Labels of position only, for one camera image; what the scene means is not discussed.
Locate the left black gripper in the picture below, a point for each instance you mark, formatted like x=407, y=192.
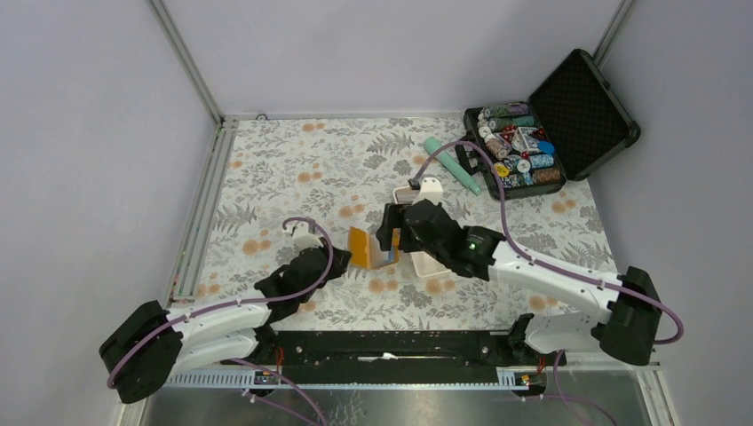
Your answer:
x=339, y=264

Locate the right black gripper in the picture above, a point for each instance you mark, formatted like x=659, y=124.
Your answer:
x=393, y=218

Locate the orange leather card holder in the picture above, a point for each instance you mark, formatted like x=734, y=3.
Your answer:
x=366, y=252

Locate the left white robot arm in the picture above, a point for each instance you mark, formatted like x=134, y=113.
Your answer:
x=153, y=344

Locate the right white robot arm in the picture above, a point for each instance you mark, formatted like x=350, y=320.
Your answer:
x=616, y=313

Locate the white plastic tray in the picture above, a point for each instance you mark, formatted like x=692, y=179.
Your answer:
x=424, y=265

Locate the floral table mat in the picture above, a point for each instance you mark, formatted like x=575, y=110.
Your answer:
x=341, y=173

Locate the black poker chip case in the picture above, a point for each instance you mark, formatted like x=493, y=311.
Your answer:
x=571, y=125

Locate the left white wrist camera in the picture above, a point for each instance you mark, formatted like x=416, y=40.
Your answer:
x=303, y=238

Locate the mint green handle tool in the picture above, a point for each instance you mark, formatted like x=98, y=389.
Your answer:
x=432, y=146

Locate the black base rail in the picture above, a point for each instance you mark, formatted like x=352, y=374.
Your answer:
x=396, y=357

